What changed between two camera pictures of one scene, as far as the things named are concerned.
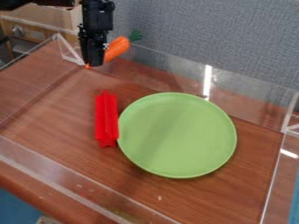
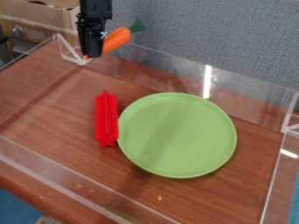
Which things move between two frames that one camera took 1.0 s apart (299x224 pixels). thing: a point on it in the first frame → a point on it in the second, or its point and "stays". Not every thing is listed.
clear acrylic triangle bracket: [68, 52] stays
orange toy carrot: [115, 49] → [118, 37]
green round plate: [177, 135] stays
